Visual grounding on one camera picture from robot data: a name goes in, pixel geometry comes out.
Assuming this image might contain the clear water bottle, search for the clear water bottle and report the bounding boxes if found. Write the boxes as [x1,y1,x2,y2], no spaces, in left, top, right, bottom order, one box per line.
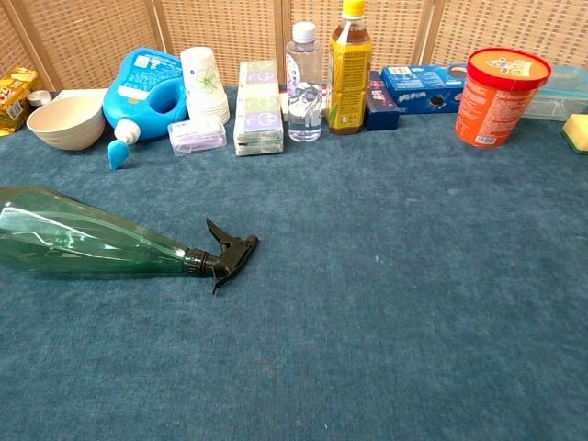
[285,21,324,144]

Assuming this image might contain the yellow tea bottle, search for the yellow tea bottle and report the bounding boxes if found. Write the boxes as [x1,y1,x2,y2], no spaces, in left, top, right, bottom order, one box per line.
[327,0,374,137]

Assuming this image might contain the white pill bottle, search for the white pill bottle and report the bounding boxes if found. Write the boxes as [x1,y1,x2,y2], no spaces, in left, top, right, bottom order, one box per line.
[179,46,232,127]

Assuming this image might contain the blue detergent pump bottle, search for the blue detergent pump bottle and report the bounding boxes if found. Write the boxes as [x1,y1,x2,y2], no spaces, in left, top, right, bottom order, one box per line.
[101,47,189,172]

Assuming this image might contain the blue table cloth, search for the blue table cloth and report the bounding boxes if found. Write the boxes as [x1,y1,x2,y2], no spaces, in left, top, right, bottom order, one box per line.
[0,84,588,441]

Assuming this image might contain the stacked tissue packs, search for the stacked tissue packs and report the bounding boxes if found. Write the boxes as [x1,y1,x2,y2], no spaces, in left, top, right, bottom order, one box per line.
[232,59,286,158]

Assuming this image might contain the clear purple floss pick box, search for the clear purple floss pick box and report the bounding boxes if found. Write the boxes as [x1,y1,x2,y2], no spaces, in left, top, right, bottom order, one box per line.
[166,114,228,159]

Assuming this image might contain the small dark blue box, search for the small dark blue box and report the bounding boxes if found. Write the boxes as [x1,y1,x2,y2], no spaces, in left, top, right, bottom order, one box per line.
[365,70,401,132]

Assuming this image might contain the blue cookie box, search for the blue cookie box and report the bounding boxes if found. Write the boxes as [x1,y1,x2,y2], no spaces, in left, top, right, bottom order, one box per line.
[379,62,469,115]

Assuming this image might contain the orange tub with red lid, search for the orange tub with red lid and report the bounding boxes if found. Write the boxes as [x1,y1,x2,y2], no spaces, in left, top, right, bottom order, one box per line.
[455,46,553,149]

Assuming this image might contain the beige bowl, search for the beige bowl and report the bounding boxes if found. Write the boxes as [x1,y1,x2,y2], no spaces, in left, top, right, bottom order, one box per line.
[26,95,107,152]

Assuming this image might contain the woven folding screen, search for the woven folding screen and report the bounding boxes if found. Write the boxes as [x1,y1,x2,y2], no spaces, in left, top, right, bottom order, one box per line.
[0,0,588,93]

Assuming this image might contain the yellow sponge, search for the yellow sponge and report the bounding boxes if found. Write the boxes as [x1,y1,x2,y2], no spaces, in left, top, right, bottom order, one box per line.
[560,112,588,155]

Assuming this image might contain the clear blue food container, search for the clear blue food container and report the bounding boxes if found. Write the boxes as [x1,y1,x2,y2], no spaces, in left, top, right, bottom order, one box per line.
[520,64,588,123]

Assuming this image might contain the yellow snack bag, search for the yellow snack bag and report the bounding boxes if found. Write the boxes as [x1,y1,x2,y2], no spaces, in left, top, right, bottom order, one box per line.
[0,66,40,138]

